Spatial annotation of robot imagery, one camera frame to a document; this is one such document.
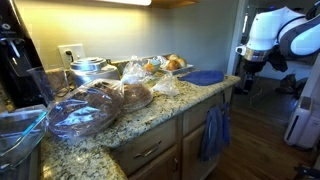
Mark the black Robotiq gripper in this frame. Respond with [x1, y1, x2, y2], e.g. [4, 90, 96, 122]
[242, 59, 266, 93]

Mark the dusty grey-blue towel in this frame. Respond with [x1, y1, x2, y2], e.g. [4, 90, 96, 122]
[199, 105, 224, 163]

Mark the white floor mat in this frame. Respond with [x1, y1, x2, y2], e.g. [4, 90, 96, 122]
[258, 61, 315, 82]

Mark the wide wooden drawer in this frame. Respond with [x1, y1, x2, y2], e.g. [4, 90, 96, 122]
[182, 91, 226, 136]

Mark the tall white appliance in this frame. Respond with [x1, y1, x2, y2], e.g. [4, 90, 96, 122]
[299, 56, 320, 105]

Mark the white air purifier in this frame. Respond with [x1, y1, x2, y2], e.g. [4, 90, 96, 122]
[283, 95, 320, 150]

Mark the golden bread roll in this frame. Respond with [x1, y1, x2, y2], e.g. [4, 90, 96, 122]
[176, 57, 188, 69]
[165, 59, 181, 72]
[167, 53, 180, 62]

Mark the white roll tray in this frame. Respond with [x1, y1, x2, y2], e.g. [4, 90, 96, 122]
[159, 53, 195, 76]

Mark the clear crumpled plastic bag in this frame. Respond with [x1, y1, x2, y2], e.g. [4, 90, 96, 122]
[151, 73, 181, 98]

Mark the wide wooden cabinet door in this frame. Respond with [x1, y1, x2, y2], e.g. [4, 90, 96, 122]
[181, 109, 231, 180]

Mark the black corner object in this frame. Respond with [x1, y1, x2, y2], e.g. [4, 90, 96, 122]
[292, 162, 320, 180]

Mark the wooden upper cabinet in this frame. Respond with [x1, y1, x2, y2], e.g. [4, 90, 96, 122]
[149, 0, 202, 10]

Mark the small bagged bread loaf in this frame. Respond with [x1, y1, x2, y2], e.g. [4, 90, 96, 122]
[120, 55, 155, 114]

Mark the narrow wooden drawer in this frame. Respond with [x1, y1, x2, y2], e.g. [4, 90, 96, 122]
[111, 116, 180, 176]

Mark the under-cabinet light strip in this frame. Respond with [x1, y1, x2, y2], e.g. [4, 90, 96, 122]
[95, 0, 153, 7]

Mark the silver white rice cooker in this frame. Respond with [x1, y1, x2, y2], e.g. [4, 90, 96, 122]
[69, 56, 121, 89]

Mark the large bagged dark bread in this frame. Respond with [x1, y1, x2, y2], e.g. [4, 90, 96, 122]
[46, 78, 126, 141]

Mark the black power plug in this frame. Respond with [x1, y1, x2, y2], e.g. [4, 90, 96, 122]
[65, 49, 75, 65]

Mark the clear glass measuring pitcher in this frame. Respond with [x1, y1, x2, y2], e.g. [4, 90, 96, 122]
[27, 65, 71, 105]

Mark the black coffee machine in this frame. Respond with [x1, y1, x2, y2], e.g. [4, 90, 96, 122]
[0, 0, 48, 110]

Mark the clear plastic lidded container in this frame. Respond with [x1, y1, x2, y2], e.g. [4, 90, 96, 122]
[0, 104, 50, 173]

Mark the thin white floor cable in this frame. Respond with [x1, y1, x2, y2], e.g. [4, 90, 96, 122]
[249, 76, 265, 105]

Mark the white door frame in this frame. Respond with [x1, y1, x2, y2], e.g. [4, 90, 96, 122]
[226, 0, 250, 76]

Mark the metal door handle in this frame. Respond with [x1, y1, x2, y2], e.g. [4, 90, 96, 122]
[172, 156, 180, 173]

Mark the metal drawer handle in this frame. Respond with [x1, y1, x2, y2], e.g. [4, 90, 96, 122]
[132, 139, 164, 160]

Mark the white wall outlet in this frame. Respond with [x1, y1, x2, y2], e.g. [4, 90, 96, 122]
[57, 43, 87, 70]

